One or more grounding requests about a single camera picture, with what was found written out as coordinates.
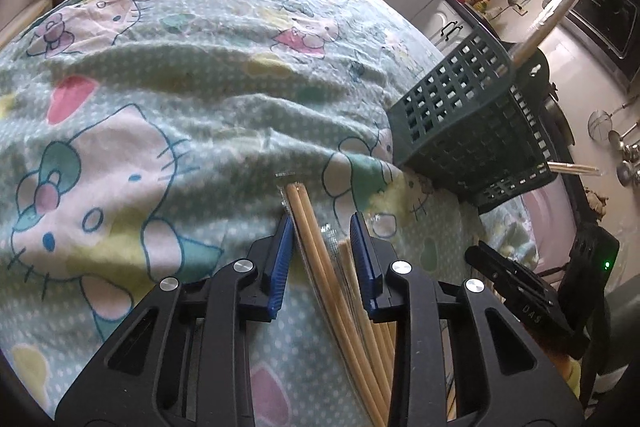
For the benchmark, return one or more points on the ginger root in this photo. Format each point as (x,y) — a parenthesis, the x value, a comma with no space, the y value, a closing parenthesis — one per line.
(597,204)

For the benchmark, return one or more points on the black cooking pot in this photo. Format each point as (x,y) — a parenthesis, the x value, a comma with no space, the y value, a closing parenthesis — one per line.
(537,82)

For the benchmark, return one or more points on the metal strainer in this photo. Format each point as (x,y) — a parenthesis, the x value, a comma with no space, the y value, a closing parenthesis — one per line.
(602,124)

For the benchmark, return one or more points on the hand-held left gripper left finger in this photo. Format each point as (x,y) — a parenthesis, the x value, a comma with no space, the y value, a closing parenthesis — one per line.
(280,267)

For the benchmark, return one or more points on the wooden chopstick pair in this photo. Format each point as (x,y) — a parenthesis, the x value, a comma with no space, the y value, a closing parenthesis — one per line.
(320,272)
(570,167)
(537,32)

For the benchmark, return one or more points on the person's right forearm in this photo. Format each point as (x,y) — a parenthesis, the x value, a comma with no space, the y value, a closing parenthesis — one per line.
(574,382)

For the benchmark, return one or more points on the metal ladle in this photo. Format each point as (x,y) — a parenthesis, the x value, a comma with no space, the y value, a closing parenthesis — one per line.
(616,138)
(625,174)

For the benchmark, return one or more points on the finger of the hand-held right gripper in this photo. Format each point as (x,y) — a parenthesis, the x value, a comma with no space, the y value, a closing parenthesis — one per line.
(495,272)

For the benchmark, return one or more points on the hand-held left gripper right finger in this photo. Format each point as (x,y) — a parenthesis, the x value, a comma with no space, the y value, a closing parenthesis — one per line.
(362,267)

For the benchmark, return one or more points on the printed cartoon cat blanket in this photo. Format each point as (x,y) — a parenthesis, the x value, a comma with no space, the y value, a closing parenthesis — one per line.
(175,107)

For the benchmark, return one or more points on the dark green plastic basket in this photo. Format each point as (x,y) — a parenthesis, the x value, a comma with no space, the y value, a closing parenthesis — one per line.
(450,127)

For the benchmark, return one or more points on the person's right hand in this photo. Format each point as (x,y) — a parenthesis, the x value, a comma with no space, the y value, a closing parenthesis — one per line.
(560,364)

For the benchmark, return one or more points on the bunch of chopsticks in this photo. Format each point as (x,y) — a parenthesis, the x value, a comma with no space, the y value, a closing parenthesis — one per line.
(380,347)

